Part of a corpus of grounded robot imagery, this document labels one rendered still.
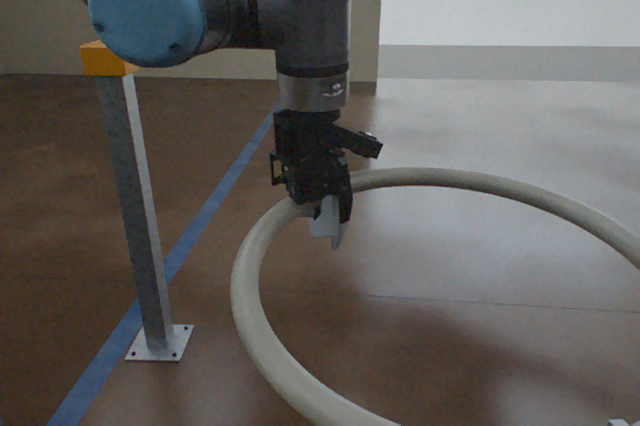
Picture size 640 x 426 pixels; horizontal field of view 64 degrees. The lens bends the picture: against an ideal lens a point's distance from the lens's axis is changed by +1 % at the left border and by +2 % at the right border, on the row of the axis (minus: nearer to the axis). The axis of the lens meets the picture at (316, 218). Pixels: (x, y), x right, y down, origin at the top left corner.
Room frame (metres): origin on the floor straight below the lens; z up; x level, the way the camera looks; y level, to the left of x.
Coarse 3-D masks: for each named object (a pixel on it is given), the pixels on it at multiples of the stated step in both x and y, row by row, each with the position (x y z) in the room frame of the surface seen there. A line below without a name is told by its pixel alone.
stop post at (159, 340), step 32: (96, 64) 1.45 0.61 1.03; (128, 64) 1.48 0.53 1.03; (128, 96) 1.49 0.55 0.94; (128, 128) 1.47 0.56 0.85; (128, 160) 1.47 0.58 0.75; (128, 192) 1.47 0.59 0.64; (128, 224) 1.47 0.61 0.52; (160, 256) 1.53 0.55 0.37; (160, 288) 1.49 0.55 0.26; (160, 320) 1.47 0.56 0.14; (128, 352) 1.45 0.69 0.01; (160, 352) 1.45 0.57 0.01
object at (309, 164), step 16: (288, 112) 0.63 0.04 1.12; (336, 112) 0.62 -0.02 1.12; (288, 128) 0.60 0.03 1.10; (304, 128) 0.61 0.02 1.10; (320, 128) 0.63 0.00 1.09; (288, 144) 0.62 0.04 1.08; (304, 144) 0.62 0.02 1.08; (320, 144) 0.63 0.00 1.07; (272, 160) 0.65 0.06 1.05; (288, 160) 0.61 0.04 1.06; (304, 160) 0.61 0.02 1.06; (320, 160) 0.62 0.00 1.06; (336, 160) 0.62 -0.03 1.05; (272, 176) 0.65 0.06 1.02; (288, 176) 0.61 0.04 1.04; (304, 176) 0.60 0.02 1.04; (320, 176) 0.62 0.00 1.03; (336, 176) 0.63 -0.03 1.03; (304, 192) 0.61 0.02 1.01; (320, 192) 0.62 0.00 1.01
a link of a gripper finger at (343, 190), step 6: (342, 174) 0.63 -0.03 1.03; (348, 174) 0.63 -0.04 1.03; (342, 180) 0.63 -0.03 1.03; (348, 180) 0.63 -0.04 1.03; (336, 186) 0.63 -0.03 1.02; (342, 186) 0.62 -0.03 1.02; (348, 186) 0.62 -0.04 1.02; (336, 192) 0.63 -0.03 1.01; (342, 192) 0.62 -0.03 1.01; (348, 192) 0.62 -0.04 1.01; (342, 198) 0.62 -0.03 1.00; (348, 198) 0.62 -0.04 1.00; (342, 204) 0.62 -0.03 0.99; (348, 204) 0.62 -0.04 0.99; (342, 210) 0.63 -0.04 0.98; (348, 210) 0.63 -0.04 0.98; (342, 216) 0.63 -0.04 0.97; (348, 216) 0.63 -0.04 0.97; (342, 222) 0.63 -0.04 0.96
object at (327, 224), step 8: (328, 200) 0.63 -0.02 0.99; (336, 200) 0.63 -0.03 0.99; (320, 208) 0.62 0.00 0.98; (328, 208) 0.63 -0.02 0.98; (336, 208) 0.63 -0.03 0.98; (320, 216) 0.62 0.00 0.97; (328, 216) 0.63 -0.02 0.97; (336, 216) 0.63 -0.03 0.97; (312, 224) 0.61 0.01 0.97; (320, 224) 0.62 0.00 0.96; (328, 224) 0.63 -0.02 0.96; (336, 224) 0.63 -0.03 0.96; (344, 224) 0.63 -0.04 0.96; (312, 232) 0.61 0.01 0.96; (320, 232) 0.62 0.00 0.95; (328, 232) 0.62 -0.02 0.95; (336, 232) 0.63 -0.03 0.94; (344, 232) 0.63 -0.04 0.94; (336, 240) 0.64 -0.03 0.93; (336, 248) 0.64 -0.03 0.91
